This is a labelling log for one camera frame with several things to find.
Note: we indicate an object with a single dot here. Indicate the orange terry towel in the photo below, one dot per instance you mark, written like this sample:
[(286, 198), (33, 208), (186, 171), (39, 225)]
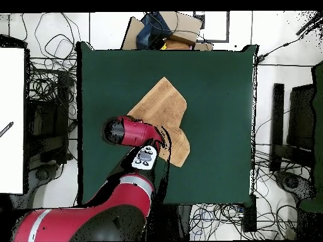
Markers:
[(164, 106)]

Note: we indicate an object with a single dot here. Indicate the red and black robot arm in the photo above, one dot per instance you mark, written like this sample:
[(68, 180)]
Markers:
[(136, 131)]

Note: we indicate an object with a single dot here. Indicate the flat brown cardboard sheet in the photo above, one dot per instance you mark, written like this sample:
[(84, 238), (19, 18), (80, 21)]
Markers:
[(132, 32)]

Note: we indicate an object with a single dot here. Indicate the dark green table cloth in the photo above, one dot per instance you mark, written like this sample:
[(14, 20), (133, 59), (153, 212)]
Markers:
[(214, 151)]

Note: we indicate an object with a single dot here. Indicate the blue garment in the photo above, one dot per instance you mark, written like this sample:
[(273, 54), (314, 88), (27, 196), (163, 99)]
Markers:
[(149, 32)]

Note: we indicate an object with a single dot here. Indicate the brown cardboard box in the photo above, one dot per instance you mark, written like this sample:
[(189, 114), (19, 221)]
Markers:
[(184, 25)]

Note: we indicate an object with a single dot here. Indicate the black equipment stand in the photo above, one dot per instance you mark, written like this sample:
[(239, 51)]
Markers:
[(48, 121)]

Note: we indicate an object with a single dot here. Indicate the black upright bar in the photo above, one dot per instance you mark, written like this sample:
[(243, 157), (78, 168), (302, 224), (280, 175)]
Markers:
[(277, 113)]

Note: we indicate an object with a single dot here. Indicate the black box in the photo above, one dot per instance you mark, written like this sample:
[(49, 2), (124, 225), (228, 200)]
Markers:
[(249, 216)]

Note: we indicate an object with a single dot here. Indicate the white panel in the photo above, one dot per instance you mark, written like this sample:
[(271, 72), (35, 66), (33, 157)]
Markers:
[(11, 113)]

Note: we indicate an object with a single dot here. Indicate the striped black rod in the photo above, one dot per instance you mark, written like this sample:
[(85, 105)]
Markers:
[(7, 129)]

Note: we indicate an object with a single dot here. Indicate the black pedestal leg with foot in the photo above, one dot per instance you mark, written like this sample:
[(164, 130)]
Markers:
[(292, 182), (41, 174)]

